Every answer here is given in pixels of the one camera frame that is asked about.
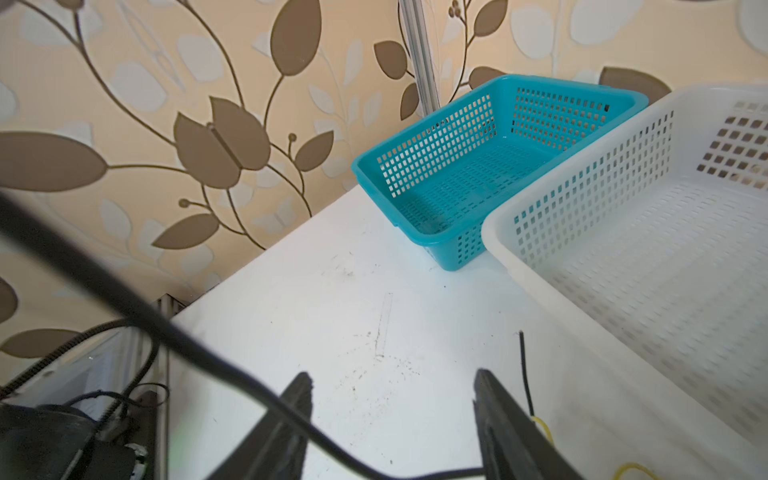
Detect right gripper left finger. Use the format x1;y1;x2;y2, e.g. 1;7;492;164
206;371;314;480

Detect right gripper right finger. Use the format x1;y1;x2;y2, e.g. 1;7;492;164
473;369;581;480

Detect yellow wires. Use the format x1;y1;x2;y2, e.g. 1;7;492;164
530;415;661;480

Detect black wires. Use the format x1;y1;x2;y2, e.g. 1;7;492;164
0;191;538;480

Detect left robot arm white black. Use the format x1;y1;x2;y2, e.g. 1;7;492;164
1;341;159;479

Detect middle white plastic basket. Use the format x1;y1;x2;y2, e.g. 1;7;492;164
482;85;767;461

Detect teal plastic basket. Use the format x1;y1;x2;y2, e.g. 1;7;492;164
351;75;649;271

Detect aluminium frame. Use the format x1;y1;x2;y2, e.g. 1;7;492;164
398;0;441;117

